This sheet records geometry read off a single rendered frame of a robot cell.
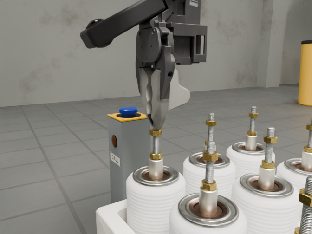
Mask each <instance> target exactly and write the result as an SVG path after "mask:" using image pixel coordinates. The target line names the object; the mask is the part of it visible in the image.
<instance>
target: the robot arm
mask: <svg viewBox="0 0 312 234"><path fill-rule="evenodd" d="M200 20H201V0H140V1H138V2H136V3H134V4H132V5H130V6H128V7H127V8H125V9H123V10H121V11H119V12H117V13H115V14H114V15H112V16H110V17H108V18H106V19H94V20H92V21H90V22H89V23H88V25H87V27H86V29H85V30H83V31H82V32H81V33H80V37H81V39H82V41H83V42H84V44H85V46H86V47H87V48H89V49H91V48H96V47H97V48H104V47H107V46H109V45H110V44H111V43H112V41H113V39H114V38H115V37H117V36H119V35H121V34H122V33H124V32H126V31H128V30H129V29H132V28H133V27H135V26H137V25H139V31H138V32H137V35H136V78H137V84H138V89H139V93H140V96H141V101H142V104H143V108H144V111H145V114H146V117H147V118H148V120H149V122H150V124H151V126H152V127H153V122H154V124H155V126H156V128H157V129H161V128H162V126H163V124H164V121H165V119H166V115H167V112H168V111H170V110H172V109H174V108H177V107H179V106H181V105H184V104H186V103H187V102H188V101H189V99H190V92H189V90H188V89H186V88H184V87H182V86H180V85H179V81H178V71H177V70H176V68H175V63H176V64H177V65H191V64H192V63H200V62H206V56H207V33H208V26H207V25H200ZM201 36H204V46H203V54H201ZM152 65H153V67H151V66H152Z"/></svg>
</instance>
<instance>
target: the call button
mask: <svg viewBox="0 0 312 234"><path fill-rule="evenodd" d="M119 113H121V116H124V117H132V116H135V115H136V113H138V109H137V108H136V107H123V108H120V109H119Z"/></svg>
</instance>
